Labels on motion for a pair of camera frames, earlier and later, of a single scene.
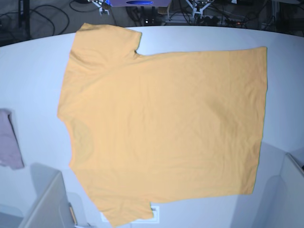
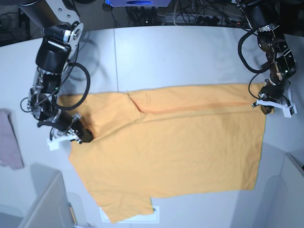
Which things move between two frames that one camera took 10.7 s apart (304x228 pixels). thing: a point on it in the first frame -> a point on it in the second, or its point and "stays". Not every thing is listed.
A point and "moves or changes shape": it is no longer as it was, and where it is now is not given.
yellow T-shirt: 149,129 moves or changes shape
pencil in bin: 72,213 stays
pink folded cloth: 11,152 stays
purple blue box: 140,3 stays
